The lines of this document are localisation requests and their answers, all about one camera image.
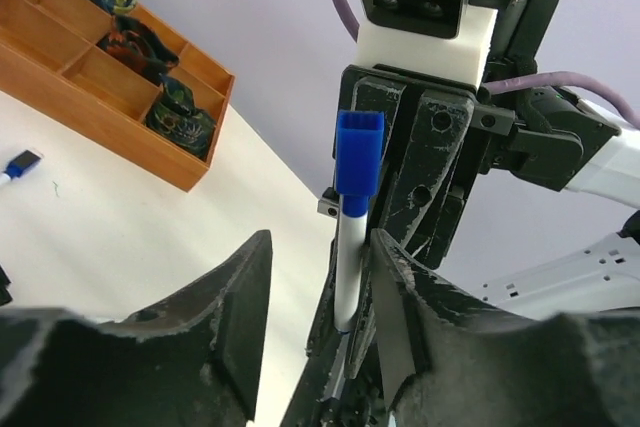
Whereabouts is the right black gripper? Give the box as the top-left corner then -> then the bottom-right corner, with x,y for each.
338,65 -> 515,267

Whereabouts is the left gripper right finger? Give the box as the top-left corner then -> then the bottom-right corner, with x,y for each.
369,230 -> 639,426

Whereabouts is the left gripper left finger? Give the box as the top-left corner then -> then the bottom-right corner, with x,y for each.
1,230 -> 272,426

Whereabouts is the black cap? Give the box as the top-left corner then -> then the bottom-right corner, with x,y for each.
0,267 -> 13,306

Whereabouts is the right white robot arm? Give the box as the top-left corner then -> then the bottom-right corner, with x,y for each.
319,0 -> 639,332

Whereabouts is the dark floral rolled sock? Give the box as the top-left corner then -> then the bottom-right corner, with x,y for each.
97,15 -> 179,85

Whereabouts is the orange compartment tray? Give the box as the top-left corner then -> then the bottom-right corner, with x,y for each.
1,0 -> 234,191

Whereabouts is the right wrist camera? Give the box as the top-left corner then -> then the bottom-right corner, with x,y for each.
354,0 -> 497,87

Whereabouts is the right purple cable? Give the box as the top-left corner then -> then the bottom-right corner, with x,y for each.
322,0 -> 640,131

